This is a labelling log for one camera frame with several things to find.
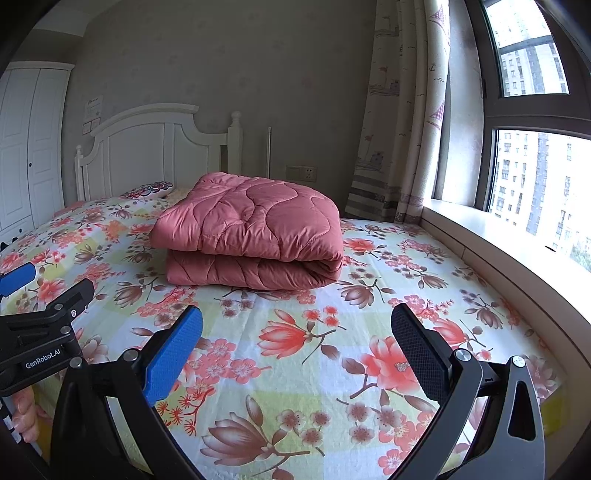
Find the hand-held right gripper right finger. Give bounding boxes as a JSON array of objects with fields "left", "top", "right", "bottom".
[{"left": 390, "top": 302, "right": 546, "bottom": 480}]

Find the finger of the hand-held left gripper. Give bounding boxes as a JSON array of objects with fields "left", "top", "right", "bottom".
[
  {"left": 0, "top": 278, "right": 95, "bottom": 330},
  {"left": 0, "top": 262, "right": 37, "bottom": 297}
]

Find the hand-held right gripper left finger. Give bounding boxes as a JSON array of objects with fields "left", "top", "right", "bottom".
[{"left": 48, "top": 305, "right": 205, "bottom": 480}]

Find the pink quilted jacket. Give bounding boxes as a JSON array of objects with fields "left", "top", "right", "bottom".
[{"left": 148, "top": 172, "right": 345, "bottom": 291}]

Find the person's left hand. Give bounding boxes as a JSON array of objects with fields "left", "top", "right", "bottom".
[{"left": 10, "top": 385, "right": 41, "bottom": 445}]

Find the floral bed sheet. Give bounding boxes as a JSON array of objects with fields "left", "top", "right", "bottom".
[{"left": 0, "top": 187, "right": 566, "bottom": 480}]

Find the cream window sill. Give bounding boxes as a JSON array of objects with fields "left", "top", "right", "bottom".
[{"left": 420, "top": 198, "right": 591, "bottom": 384}]

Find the patterned purple pillow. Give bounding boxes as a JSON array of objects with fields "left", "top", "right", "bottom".
[{"left": 121, "top": 181, "right": 174, "bottom": 200}]

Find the white wardrobe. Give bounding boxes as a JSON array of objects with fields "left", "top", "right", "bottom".
[{"left": 0, "top": 61, "right": 75, "bottom": 241}]

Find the white wooden headboard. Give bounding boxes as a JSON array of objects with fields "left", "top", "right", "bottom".
[{"left": 75, "top": 104, "right": 244, "bottom": 201}]

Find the dark framed window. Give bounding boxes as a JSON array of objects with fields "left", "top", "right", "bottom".
[{"left": 466, "top": 0, "right": 591, "bottom": 273}]

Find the printed cream curtain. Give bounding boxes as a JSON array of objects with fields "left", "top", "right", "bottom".
[{"left": 345, "top": 0, "right": 451, "bottom": 223}]

